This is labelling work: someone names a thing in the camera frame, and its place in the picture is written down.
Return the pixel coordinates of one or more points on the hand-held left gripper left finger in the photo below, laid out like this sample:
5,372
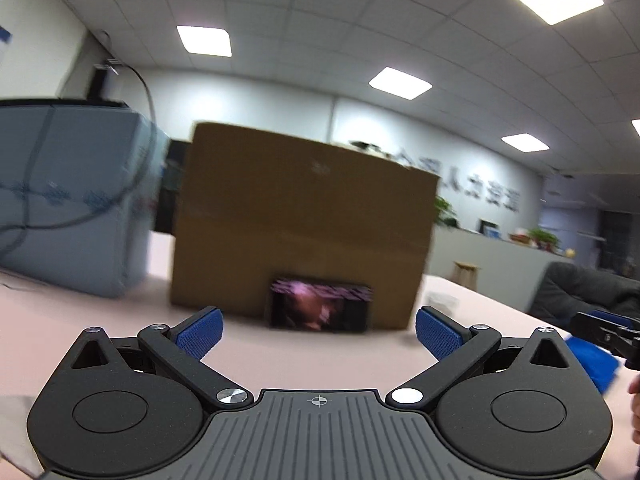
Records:
200,332

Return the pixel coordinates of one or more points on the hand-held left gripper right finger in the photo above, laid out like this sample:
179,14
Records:
440,332

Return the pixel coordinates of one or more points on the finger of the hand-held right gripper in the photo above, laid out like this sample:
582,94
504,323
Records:
622,345
600,322

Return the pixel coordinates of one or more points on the person's right hand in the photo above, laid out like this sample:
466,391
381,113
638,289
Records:
635,410

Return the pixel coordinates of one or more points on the clear cotton swab container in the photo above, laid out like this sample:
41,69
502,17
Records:
441,301

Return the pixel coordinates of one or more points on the blue cloth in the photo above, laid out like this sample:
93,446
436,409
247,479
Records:
595,365

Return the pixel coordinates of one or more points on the dark padded chair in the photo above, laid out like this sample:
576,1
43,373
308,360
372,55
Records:
580,290

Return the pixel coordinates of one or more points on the wooden stool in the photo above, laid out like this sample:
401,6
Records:
466,274

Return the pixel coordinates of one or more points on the grey reception counter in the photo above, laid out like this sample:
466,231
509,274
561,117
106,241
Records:
510,270

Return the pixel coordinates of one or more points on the potted green plant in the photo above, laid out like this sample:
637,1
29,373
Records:
446,212
544,239

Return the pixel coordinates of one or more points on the computer monitor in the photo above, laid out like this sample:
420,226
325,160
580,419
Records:
489,228

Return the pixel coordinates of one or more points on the black smartphone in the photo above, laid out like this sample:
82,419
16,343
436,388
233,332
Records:
320,305

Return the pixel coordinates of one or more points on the dark cabinet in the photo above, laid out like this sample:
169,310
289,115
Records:
167,195

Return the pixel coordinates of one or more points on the brown cardboard box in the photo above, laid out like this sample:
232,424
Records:
300,210

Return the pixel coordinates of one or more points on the white tissue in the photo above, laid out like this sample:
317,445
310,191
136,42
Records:
17,435

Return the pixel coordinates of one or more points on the large pale blue carton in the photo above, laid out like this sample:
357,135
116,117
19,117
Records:
75,160

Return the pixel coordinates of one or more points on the black power adapter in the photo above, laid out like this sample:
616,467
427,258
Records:
100,82

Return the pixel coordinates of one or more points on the grey wall lettering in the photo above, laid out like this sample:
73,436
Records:
450,180

